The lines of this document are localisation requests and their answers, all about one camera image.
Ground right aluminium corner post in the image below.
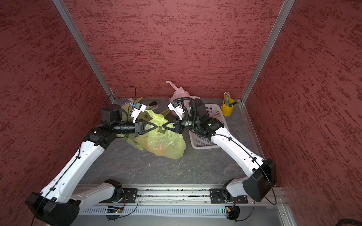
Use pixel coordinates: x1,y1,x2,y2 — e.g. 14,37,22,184
241,0,295,105

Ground white plastic basket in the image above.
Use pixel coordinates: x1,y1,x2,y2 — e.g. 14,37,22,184
188,104,230,150

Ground aluminium corner post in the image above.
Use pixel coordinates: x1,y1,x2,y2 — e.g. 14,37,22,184
241,0,295,105
52,0,116,102

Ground orange red peach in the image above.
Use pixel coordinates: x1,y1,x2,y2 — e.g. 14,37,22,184
155,147,169,157

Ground colored pencils bundle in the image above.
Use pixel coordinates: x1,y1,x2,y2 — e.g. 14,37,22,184
223,92,231,106

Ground aluminium front rail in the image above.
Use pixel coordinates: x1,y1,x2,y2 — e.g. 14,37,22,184
74,185,296,226

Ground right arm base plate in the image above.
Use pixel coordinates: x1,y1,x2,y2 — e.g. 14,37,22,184
209,188,248,204

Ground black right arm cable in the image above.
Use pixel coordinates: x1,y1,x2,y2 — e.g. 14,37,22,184
172,97,278,206

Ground yellow pencil cup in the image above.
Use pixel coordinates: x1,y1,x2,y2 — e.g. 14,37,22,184
221,99,237,116

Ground left aluminium corner post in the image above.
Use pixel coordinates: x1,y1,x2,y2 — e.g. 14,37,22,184
52,0,116,102

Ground green avocado plastic bag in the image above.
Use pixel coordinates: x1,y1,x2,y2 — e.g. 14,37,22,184
136,110,186,160

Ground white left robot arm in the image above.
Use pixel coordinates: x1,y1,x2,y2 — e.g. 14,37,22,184
25,103,157,226

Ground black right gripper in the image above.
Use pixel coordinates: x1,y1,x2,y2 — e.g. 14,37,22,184
163,114,201,133

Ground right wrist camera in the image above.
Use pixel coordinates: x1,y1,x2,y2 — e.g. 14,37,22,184
168,100,187,120

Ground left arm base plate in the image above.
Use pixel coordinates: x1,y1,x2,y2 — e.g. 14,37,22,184
101,188,138,204

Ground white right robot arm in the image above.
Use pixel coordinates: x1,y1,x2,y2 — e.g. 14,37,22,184
162,98,276,203

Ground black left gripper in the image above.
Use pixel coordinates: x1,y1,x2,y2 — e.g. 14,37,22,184
113,117,157,137

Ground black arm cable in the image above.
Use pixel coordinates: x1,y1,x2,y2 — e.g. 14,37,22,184
172,97,278,206
29,86,137,226

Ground white slotted cable duct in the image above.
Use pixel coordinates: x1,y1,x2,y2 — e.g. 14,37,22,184
79,205,227,218

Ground pink plastic bag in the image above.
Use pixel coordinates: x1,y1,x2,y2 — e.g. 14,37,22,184
166,81,200,103

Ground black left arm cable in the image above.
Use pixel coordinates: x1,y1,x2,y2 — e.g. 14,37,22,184
29,86,137,226

